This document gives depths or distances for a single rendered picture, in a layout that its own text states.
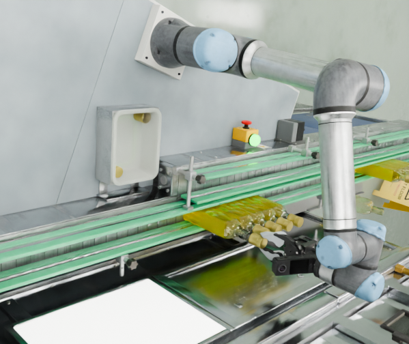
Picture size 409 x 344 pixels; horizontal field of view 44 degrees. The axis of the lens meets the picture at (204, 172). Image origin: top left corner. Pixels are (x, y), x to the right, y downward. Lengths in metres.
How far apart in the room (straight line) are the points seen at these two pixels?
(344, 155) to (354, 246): 0.21
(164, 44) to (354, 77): 0.59
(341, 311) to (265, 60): 0.73
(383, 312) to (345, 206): 0.51
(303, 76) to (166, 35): 0.42
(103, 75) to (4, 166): 0.38
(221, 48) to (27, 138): 0.58
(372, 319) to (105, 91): 1.00
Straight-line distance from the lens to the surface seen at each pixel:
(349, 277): 1.34
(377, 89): 1.30
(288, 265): 1.37
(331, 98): 1.18
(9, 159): 1.43
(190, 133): 1.78
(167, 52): 1.54
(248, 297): 1.46
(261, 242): 1.48
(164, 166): 1.60
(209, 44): 1.42
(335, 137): 1.18
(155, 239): 1.52
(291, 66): 1.42
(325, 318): 1.48
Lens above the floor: 2.01
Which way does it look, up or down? 42 degrees down
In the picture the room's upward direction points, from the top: 110 degrees clockwise
